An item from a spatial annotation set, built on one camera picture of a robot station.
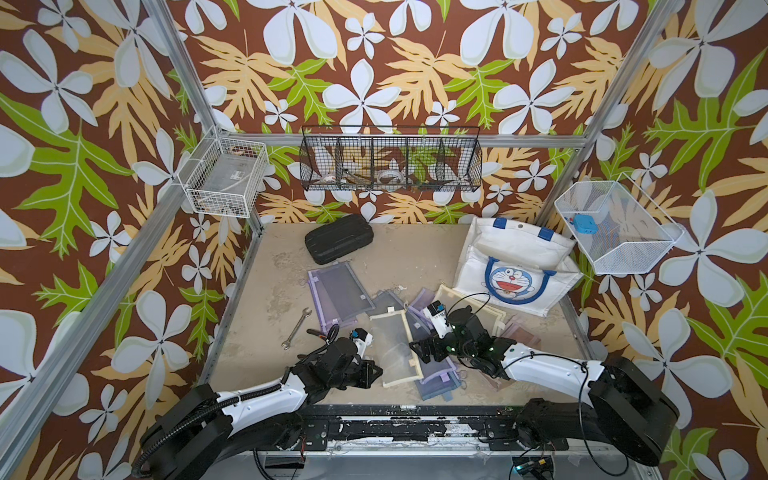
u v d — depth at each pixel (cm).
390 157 97
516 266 83
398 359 86
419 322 91
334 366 64
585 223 86
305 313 96
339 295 98
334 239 109
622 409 42
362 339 77
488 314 95
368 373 72
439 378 82
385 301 99
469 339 66
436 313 76
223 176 86
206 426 43
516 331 91
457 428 75
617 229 82
